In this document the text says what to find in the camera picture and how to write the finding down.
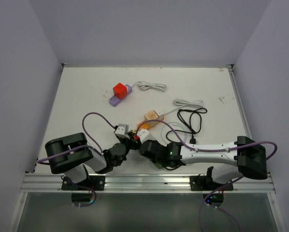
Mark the green power strip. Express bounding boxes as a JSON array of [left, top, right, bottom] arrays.
[[154, 162, 163, 169]]

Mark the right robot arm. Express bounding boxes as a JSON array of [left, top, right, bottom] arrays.
[[139, 136, 267, 190]]

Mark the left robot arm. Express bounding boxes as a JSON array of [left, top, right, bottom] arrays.
[[38, 131, 140, 190]]

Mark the beige cube socket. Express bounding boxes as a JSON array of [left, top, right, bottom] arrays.
[[144, 110, 164, 121]]

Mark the red cube socket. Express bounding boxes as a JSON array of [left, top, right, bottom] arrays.
[[113, 83, 128, 100]]

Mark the purple usb hub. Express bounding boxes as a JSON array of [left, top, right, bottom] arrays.
[[108, 83, 132, 107]]

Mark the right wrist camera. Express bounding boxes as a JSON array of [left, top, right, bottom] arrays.
[[135, 129, 155, 144]]

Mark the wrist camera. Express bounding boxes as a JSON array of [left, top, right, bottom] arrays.
[[135, 129, 155, 144], [114, 124, 129, 138]]

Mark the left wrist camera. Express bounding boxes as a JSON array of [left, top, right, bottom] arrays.
[[114, 124, 129, 138]]

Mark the black power cord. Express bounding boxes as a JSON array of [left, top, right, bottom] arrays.
[[161, 107, 208, 171]]

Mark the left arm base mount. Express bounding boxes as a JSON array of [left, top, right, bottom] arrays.
[[61, 175, 105, 191]]

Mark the white coiled cord near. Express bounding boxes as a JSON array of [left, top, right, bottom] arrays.
[[163, 98, 205, 116]]

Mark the white coiled cord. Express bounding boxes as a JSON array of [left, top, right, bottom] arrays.
[[131, 81, 167, 93], [163, 98, 205, 116]]

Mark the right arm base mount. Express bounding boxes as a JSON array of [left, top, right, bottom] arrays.
[[189, 165, 234, 191]]

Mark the white coiled cord far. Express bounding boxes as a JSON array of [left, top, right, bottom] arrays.
[[131, 81, 167, 93]]

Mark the aluminium front rail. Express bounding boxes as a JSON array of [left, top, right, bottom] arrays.
[[20, 174, 275, 193]]

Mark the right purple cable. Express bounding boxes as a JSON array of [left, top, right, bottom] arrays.
[[136, 120, 278, 232]]

